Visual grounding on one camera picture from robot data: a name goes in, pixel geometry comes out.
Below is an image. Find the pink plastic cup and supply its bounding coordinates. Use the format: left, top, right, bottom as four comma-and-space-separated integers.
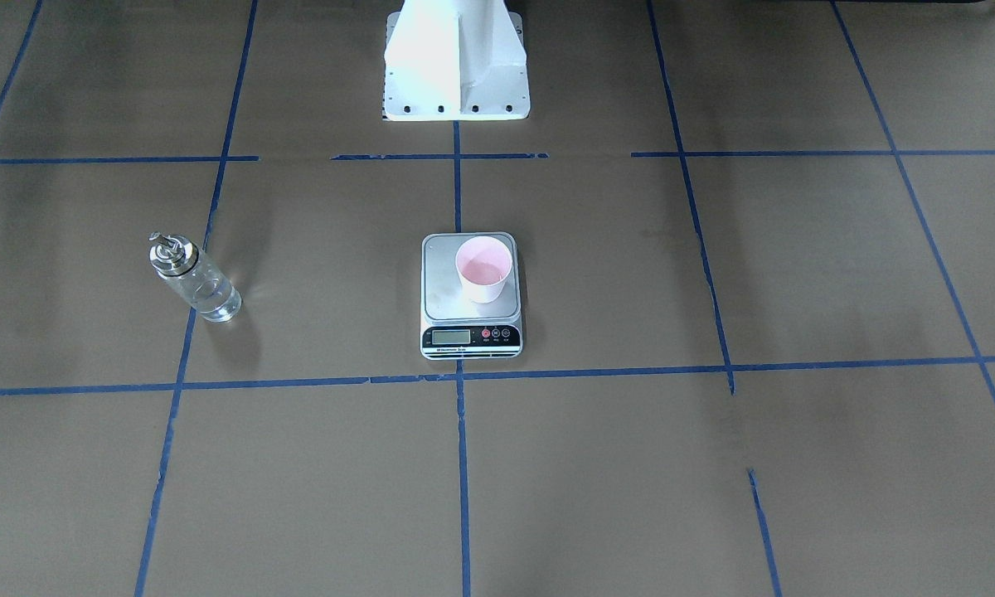
454, 235, 513, 303

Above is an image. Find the clear glass sauce bottle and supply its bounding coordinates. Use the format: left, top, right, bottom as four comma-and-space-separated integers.
148, 231, 242, 323

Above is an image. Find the grey digital kitchen scale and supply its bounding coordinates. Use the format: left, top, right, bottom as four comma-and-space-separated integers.
420, 231, 525, 360

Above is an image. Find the white pillar with base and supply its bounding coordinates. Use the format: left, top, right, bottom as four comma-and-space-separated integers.
381, 1, 531, 122

